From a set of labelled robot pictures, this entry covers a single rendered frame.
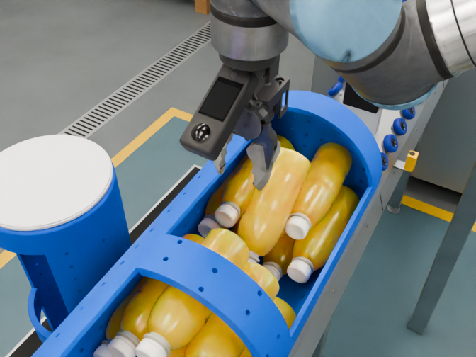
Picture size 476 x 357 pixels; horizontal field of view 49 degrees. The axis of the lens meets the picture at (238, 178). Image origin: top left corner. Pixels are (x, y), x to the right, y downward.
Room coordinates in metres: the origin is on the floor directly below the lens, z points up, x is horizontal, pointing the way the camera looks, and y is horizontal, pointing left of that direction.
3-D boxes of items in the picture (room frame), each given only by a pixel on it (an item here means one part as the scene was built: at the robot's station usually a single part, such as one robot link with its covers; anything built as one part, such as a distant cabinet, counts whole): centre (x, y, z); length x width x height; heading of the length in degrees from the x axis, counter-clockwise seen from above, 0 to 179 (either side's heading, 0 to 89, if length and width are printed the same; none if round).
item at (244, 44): (0.56, -0.01, 1.49); 0.10 x 0.09 x 0.05; 60
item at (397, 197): (1.66, -0.71, 0.31); 0.06 x 0.06 x 0.63; 61
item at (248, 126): (0.56, -0.02, 1.41); 0.09 x 0.08 x 0.12; 150
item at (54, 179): (0.78, 0.40, 1.03); 0.28 x 0.28 x 0.01
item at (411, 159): (0.97, -0.40, 0.92); 0.08 x 0.03 x 0.05; 61
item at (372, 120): (1.08, -0.31, 1.00); 0.10 x 0.04 x 0.15; 61
